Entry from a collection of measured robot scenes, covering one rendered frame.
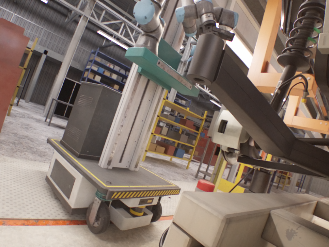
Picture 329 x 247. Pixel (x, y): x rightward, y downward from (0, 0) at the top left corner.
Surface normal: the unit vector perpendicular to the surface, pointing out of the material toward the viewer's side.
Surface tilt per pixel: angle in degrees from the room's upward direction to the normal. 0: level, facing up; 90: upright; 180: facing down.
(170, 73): 90
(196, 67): 90
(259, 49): 90
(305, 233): 90
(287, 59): 154
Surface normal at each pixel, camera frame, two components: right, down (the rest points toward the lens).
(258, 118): 0.54, 0.15
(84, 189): 0.72, 0.22
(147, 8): -0.33, -0.03
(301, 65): -0.30, 0.90
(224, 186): -0.72, -0.28
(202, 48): -0.48, -0.21
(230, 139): -0.69, 0.00
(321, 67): -0.74, 0.45
